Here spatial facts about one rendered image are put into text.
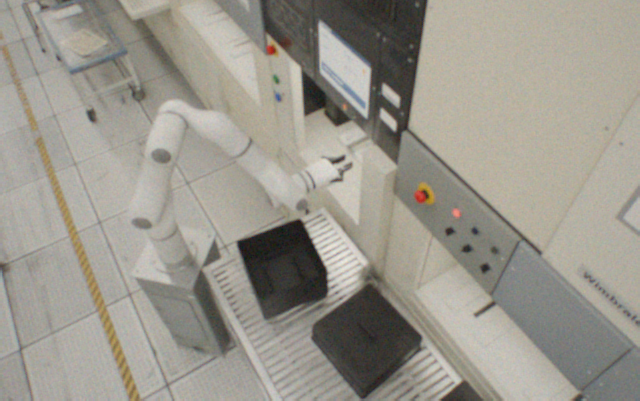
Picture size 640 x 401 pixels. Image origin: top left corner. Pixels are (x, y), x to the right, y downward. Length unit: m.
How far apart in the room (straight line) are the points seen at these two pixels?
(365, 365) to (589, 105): 1.15
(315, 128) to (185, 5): 1.43
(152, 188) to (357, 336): 0.88
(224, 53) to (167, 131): 1.50
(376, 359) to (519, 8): 1.22
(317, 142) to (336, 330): 0.94
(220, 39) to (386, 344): 2.02
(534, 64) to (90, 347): 2.59
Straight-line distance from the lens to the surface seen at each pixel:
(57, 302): 3.25
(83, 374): 2.99
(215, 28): 3.23
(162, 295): 2.30
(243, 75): 2.82
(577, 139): 1.04
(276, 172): 1.63
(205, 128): 1.54
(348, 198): 2.14
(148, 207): 1.83
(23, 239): 3.63
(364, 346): 1.82
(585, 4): 0.95
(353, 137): 2.35
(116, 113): 4.17
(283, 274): 2.06
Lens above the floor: 2.55
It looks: 51 degrees down
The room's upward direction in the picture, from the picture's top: 3 degrees counter-clockwise
